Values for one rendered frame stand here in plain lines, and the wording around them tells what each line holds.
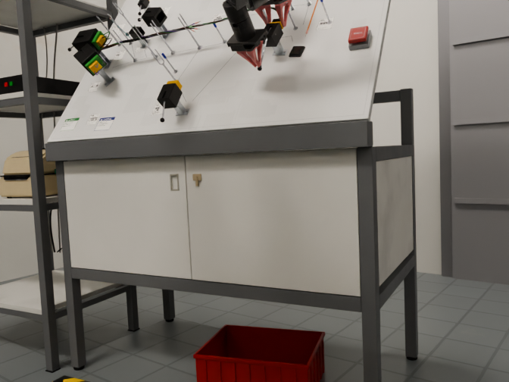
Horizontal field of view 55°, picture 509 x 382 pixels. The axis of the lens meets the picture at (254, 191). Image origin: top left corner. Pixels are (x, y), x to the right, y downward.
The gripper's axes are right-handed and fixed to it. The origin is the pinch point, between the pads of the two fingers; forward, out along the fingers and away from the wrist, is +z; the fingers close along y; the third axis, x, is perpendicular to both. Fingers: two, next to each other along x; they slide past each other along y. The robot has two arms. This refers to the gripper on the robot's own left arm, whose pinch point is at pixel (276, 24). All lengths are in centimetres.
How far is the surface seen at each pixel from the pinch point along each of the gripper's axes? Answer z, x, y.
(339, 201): 40, 30, -31
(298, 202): 40, 33, -19
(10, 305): 82, 79, 96
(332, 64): 10.5, 6.1, -20.5
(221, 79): 12.5, 13.3, 15.3
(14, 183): 40, 53, 100
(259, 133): 21.7, 29.3, -8.1
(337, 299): 63, 42, -33
